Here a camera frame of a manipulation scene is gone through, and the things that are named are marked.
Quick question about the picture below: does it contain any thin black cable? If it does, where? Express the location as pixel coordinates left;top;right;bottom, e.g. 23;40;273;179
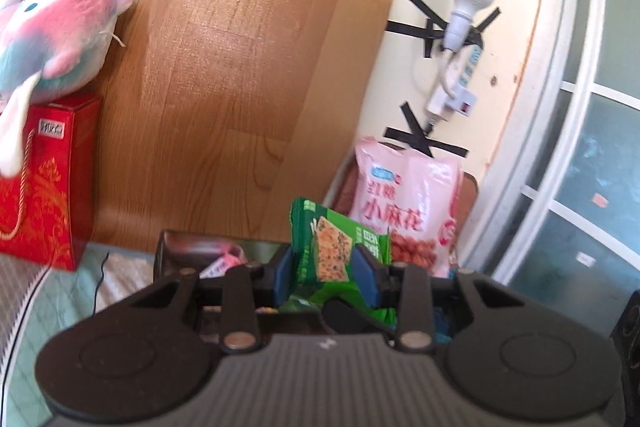
92;252;111;314

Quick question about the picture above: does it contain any teal patterned mat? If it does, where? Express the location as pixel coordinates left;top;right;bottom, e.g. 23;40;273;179
430;307;457;344

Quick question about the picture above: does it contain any large pink snack bag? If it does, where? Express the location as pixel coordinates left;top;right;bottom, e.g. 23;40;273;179
347;136;463;279

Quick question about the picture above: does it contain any black printed box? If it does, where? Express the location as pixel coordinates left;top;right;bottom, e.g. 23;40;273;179
154;229;301;323

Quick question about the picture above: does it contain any pink candy box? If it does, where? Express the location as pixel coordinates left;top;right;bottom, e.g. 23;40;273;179
200;252;246;280

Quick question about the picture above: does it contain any green cracker packet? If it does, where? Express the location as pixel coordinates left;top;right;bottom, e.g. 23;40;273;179
277;198;401;328

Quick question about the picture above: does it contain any pastel plush toy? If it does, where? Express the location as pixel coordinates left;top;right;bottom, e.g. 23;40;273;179
0;0;133;178

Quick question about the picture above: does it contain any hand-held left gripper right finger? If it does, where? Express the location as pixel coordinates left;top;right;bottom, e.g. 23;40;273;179
352;244;521;352

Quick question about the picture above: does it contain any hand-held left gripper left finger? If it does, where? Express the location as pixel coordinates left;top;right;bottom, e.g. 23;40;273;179
125;246;297;354

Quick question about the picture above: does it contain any red gift bag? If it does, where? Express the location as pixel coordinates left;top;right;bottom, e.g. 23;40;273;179
0;94;101;272

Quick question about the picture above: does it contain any light green checked cloth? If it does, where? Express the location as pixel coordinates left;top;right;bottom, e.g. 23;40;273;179
0;242;156;413

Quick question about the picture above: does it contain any black tape strip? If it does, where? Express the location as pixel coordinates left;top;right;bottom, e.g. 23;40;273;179
400;103;433;158
386;21;451;42
411;0;446;25
470;7;502;35
424;19;440;58
385;127;468;158

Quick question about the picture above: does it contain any wooden board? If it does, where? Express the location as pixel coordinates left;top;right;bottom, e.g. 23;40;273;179
0;0;401;258

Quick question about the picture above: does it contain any grey quilted cloth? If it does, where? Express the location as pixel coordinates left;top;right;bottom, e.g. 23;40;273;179
0;257;41;388

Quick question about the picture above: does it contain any white power strip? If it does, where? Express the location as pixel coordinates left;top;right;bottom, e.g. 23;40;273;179
425;44;483;120

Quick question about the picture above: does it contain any white window frame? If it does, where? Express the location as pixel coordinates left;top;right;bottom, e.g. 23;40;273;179
492;0;640;303

